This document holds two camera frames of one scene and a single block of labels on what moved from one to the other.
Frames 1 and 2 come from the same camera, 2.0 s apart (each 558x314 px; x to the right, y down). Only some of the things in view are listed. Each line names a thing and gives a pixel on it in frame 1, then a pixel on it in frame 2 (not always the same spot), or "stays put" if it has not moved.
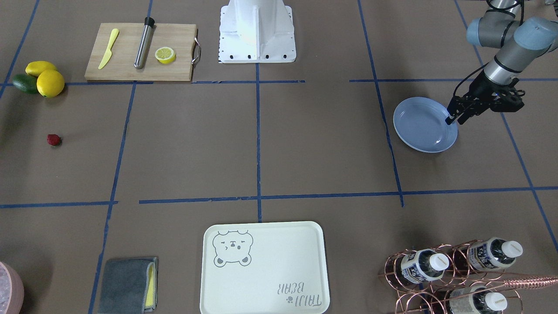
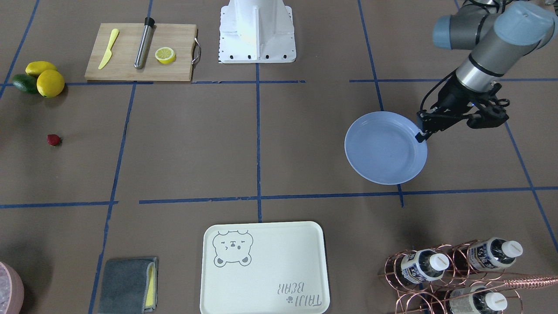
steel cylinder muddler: [149, 22] stays put
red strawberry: [54, 139] stays put
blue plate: [419, 123] to [381, 147]
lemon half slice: [165, 55] stays put
